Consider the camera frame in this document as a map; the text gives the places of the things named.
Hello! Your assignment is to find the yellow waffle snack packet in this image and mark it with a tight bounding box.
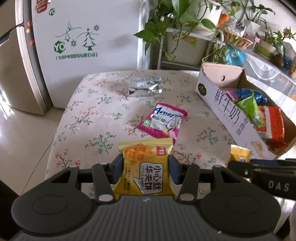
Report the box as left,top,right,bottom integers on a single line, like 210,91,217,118
113,138,175,199

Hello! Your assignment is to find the pink Ameria snack packet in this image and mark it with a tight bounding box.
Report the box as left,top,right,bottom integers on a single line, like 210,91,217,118
139,102,188,144

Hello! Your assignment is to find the green snack packet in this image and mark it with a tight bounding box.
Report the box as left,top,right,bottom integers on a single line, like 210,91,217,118
236,95,265,128

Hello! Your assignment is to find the silver foil snack packet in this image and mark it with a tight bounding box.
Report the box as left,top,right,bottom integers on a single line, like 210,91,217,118
128,78,163,96

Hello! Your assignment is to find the orange red snack packet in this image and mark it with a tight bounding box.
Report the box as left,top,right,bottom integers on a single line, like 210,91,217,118
256,105,287,151

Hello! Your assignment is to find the floral tablecloth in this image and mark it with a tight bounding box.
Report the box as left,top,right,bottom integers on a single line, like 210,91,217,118
45,70,278,200

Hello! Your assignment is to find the blue snack packet in box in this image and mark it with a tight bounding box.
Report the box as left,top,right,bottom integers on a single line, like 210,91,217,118
235,88,268,105

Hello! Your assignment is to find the purple snack packet in box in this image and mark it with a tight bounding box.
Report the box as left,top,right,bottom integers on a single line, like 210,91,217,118
224,90,240,102

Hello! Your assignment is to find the white cardboard milk box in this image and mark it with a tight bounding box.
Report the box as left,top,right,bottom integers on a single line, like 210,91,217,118
196,62,295,159

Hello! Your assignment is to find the blue round plastic object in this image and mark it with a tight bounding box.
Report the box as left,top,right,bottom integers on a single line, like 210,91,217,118
226,45,246,67

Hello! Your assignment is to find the beige refrigerator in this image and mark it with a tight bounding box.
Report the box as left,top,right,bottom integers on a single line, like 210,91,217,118
0,0,53,115

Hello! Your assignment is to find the green white small flower pot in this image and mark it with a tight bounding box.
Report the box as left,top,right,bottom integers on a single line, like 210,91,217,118
256,40,276,59

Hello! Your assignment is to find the white metal plant rack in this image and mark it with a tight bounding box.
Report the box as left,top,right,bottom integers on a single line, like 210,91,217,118
157,27,225,70

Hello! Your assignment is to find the white freezer with green logo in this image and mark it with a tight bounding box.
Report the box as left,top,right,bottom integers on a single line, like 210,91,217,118
15,1,150,108

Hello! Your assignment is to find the wicker basket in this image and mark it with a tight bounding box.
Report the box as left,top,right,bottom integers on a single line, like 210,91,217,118
222,28,253,50

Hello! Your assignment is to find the green pothos plant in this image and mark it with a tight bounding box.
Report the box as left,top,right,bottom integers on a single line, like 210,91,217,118
134,1,274,62

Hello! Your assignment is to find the white square flower pot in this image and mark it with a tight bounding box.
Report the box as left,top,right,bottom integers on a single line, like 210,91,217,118
244,19,260,36

